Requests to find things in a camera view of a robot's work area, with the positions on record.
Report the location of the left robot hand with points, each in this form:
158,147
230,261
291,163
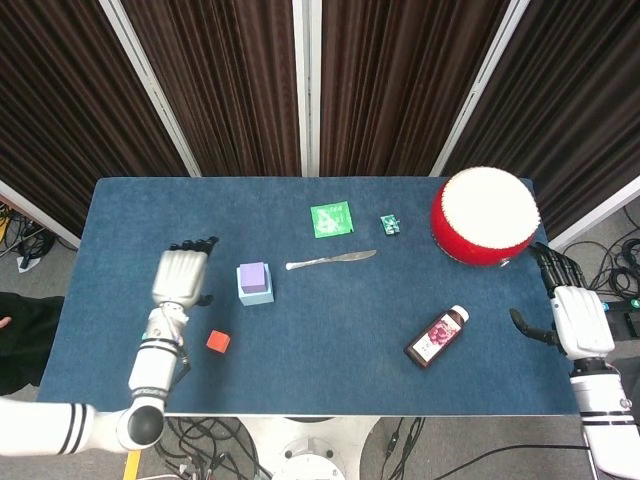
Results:
180,275

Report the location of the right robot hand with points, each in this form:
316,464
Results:
580,317

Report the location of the bystander bare hand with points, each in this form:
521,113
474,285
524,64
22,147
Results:
4,322

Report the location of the medium purple cube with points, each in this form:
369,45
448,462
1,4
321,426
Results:
252,277

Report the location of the small orange and red cube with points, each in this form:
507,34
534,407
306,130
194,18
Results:
219,341

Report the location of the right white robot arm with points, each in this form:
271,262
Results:
600,400

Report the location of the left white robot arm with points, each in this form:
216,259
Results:
152,370

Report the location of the person in black clothes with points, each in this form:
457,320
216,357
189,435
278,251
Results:
30,340

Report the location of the black power strip green lights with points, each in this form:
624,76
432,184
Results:
625,312

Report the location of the blue felt table cover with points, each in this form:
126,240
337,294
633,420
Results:
150,210

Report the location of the large light blue cube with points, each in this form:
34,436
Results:
257,299

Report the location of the red drum with white head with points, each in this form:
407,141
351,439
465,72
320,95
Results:
485,210

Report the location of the dark juice bottle white cap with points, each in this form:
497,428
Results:
435,337

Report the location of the green tea sachet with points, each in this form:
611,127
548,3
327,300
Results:
330,220

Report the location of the silver table knife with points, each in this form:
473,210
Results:
345,257

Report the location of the yellow floor tape strip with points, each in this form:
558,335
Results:
132,467

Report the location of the brown ribbed partition panel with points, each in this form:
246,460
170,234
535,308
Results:
580,100
220,75
400,75
60,100

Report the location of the small green wrapped candy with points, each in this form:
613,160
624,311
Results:
390,225

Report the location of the white partition frame bar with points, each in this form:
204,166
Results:
35,212
150,90
595,215
306,75
480,85

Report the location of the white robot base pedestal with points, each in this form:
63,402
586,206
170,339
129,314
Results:
310,450

